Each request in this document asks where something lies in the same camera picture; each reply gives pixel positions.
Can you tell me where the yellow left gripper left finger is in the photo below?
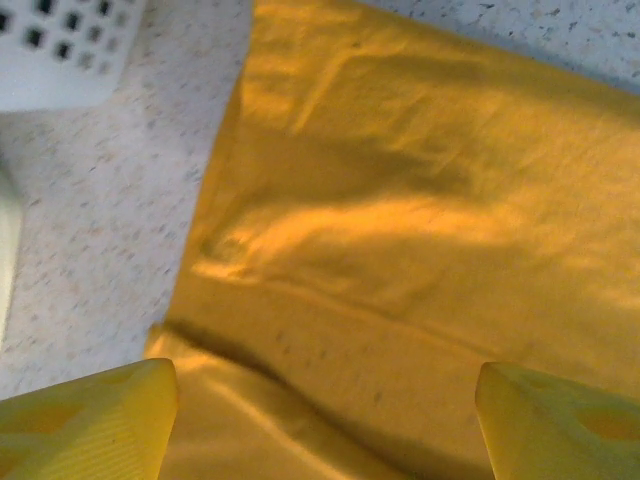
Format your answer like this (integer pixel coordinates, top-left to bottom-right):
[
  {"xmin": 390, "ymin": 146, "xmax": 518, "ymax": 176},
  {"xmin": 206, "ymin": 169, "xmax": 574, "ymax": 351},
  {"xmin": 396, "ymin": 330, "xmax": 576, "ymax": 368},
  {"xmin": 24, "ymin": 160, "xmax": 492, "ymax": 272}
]
[{"xmin": 0, "ymin": 357, "xmax": 179, "ymax": 480}]

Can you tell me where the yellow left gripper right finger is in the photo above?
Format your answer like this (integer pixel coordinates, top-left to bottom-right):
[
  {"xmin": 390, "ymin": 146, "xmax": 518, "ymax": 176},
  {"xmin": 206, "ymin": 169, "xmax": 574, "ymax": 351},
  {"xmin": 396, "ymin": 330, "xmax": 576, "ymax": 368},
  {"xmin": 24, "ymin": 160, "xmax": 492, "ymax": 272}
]
[{"xmin": 474, "ymin": 362, "xmax": 640, "ymax": 480}]

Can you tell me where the yellow t-shirt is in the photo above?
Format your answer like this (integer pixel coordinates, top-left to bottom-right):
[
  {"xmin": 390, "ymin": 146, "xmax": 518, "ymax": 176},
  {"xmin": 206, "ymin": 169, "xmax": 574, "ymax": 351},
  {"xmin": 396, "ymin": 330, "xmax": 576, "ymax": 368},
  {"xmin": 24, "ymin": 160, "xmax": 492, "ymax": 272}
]
[{"xmin": 142, "ymin": 0, "xmax": 640, "ymax": 480}]

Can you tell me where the cream knife block pink top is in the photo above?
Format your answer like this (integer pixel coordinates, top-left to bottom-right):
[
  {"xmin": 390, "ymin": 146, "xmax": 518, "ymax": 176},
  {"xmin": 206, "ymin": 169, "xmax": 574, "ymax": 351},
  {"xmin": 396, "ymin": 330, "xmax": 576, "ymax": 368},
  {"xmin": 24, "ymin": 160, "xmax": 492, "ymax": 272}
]
[{"xmin": 0, "ymin": 154, "xmax": 24, "ymax": 346}]

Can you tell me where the white perforated plastic basket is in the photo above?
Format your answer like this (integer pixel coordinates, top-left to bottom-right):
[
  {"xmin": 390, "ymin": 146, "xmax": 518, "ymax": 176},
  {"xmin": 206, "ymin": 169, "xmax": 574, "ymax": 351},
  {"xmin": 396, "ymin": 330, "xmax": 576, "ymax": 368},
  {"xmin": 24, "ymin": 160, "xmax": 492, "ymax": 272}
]
[{"xmin": 0, "ymin": 0, "xmax": 147, "ymax": 114}]

